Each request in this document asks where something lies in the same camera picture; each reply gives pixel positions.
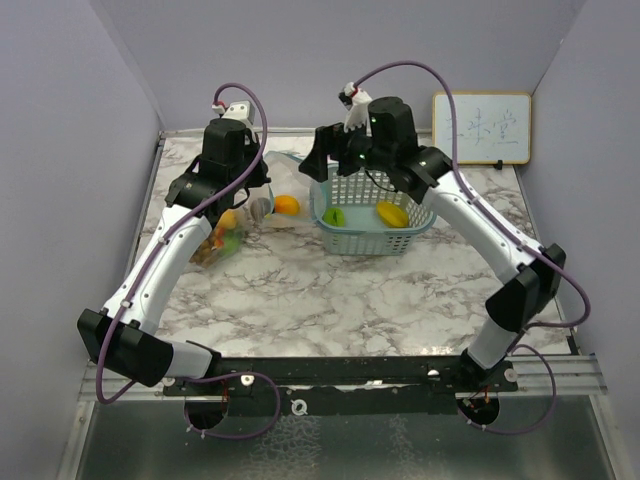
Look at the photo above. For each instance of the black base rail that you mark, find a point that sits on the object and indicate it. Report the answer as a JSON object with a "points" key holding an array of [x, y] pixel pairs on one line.
{"points": [[327, 386]]}

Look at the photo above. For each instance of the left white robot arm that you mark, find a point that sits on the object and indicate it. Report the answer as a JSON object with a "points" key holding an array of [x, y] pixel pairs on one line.
{"points": [[121, 336]]}

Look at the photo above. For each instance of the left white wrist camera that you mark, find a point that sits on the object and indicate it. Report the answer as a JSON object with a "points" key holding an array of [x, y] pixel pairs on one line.
{"points": [[242, 111]]}

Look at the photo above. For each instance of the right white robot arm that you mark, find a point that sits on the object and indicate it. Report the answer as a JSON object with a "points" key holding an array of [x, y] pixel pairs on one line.
{"points": [[525, 268]]}

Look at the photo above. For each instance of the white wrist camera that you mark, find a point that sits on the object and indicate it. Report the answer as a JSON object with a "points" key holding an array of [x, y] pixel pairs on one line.
{"points": [[356, 101], [242, 111]]}

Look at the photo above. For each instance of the green leafy toy vegetable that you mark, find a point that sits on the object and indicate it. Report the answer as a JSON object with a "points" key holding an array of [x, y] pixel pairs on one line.
{"points": [[334, 217]]}

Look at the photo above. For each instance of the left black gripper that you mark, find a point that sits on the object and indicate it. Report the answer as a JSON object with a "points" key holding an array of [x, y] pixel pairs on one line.
{"points": [[259, 177]]}

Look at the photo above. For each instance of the teal plastic basket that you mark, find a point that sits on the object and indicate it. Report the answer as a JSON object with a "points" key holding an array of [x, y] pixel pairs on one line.
{"points": [[364, 233]]}

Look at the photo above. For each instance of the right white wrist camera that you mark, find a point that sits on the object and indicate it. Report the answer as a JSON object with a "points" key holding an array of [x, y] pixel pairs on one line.
{"points": [[356, 101]]}

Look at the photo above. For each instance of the small whiteboard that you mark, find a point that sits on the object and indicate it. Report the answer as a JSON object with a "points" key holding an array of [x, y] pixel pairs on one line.
{"points": [[489, 127]]}

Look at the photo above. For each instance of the yellow toy fruit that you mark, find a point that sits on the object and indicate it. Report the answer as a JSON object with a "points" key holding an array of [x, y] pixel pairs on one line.
{"points": [[392, 215]]}

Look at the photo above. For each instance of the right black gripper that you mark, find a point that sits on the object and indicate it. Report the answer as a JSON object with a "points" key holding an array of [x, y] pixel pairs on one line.
{"points": [[331, 139]]}

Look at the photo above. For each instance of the orange zip clear bag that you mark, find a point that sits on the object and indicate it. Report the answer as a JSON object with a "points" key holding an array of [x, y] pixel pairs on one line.
{"points": [[220, 233]]}

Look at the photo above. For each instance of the blue zip clear bag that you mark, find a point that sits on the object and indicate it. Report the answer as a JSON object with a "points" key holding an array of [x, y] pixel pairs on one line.
{"points": [[285, 179]]}

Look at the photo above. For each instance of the large orange mango toy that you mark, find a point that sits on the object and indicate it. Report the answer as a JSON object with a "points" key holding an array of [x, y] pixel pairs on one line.
{"points": [[286, 205]]}

